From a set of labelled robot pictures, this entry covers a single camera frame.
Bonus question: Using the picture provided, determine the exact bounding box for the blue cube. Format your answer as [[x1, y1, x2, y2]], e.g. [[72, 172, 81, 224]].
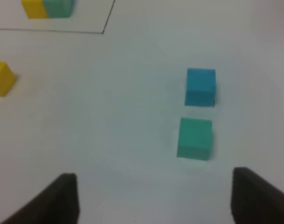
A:
[[185, 68, 216, 107]]

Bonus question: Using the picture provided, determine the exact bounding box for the green template cube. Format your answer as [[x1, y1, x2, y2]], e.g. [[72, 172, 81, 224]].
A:
[[43, 0, 75, 18]]

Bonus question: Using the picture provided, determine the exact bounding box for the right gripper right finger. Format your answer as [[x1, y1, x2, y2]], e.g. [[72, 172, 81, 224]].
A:
[[230, 167, 284, 224]]

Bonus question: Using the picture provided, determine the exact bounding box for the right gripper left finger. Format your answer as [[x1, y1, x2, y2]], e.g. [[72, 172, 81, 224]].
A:
[[2, 173, 80, 224]]

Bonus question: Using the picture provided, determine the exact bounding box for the yellow template cube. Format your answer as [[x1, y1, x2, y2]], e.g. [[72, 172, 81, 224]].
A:
[[21, 0, 48, 19]]

